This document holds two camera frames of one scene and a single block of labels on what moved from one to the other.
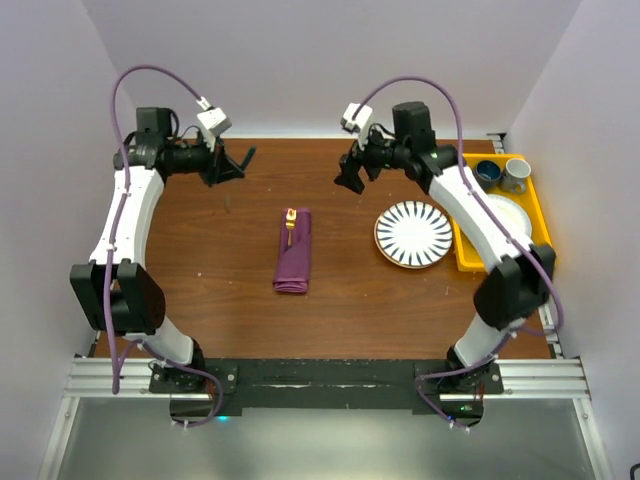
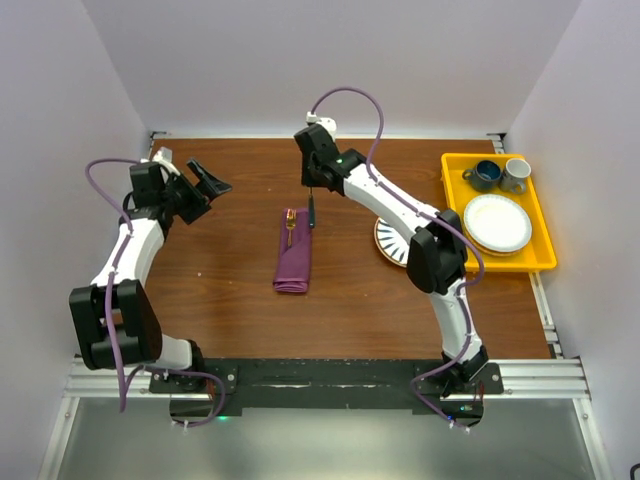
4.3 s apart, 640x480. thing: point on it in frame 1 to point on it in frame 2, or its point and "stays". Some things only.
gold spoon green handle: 248,157 to 311,209
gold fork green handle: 291,219 stays
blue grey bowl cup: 488,174 stays
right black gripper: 350,165 to 306,178
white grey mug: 515,175 stays
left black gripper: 219,167 to 201,194
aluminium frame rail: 556,379 stays
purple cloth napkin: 293,263 stays
